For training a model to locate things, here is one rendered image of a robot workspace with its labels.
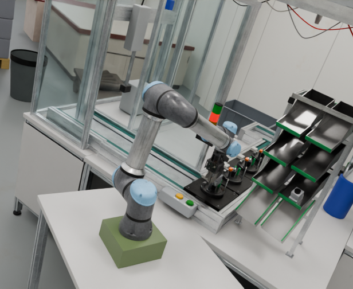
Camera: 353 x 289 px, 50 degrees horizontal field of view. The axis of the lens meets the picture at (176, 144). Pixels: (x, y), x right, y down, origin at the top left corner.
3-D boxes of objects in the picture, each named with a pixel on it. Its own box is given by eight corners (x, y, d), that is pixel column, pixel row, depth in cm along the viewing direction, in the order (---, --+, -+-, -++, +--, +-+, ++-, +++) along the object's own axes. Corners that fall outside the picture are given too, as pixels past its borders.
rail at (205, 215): (215, 234, 202) (222, 218, 198) (97, 156, 239) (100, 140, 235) (220, 230, 207) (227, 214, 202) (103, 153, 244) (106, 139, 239)
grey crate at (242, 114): (260, 148, 395) (269, 128, 386) (210, 122, 421) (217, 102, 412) (274, 140, 430) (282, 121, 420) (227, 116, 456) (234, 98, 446)
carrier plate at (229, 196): (218, 212, 205) (219, 209, 204) (183, 189, 215) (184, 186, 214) (237, 197, 225) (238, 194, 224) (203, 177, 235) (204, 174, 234)
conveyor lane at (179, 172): (213, 225, 209) (219, 210, 205) (104, 153, 244) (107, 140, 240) (235, 207, 232) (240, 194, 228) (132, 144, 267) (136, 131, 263)
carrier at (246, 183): (238, 196, 226) (246, 179, 221) (204, 176, 236) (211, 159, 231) (254, 184, 246) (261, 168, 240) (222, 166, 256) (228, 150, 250)
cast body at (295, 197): (295, 206, 185) (297, 196, 180) (287, 200, 187) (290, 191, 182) (305, 196, 189) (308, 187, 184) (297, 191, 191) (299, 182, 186)
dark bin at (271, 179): (271, 194, 189) (274, 184, 184) (251, 180, 196) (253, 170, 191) (304, 166, 203) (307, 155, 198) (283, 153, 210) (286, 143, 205)
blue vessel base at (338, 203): (342, 222, 254) (361, 188, 243) (320, 210, 261) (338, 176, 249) (346, 214, 267) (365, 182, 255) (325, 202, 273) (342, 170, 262)
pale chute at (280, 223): (282, 243, 190) (282, 241, 186) (261, 227, 197) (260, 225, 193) (316, 202, 196) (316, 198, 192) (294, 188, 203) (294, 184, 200)
